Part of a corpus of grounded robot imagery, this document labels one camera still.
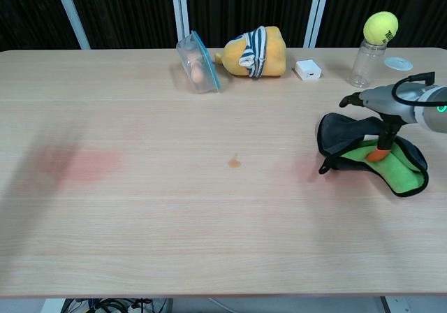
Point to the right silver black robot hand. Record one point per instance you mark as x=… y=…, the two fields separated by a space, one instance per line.
x=384 y=101

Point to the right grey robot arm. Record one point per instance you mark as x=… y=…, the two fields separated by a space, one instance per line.
x=434 y=112

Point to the clear plastic bottle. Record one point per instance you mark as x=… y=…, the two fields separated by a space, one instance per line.
x=365 y=66

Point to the white round lid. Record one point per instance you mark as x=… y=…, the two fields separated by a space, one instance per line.
x=398 y=63

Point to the yellow tennis ball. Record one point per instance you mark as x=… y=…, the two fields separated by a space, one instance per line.
x=380 y=26

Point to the white charger cube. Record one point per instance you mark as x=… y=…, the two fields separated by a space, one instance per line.
x=308 y=70

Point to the yellow striped plush toy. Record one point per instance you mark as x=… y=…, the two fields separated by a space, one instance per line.
x=241 y=59

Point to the orange food piece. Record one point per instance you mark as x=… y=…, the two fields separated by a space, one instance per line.
x=196 y=73

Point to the clear container blue lid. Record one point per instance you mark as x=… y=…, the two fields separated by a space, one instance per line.
x=195 y=66

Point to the white partition post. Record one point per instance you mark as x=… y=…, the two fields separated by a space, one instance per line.
x=317 y=9
x=71 y=12
x=179 y=9

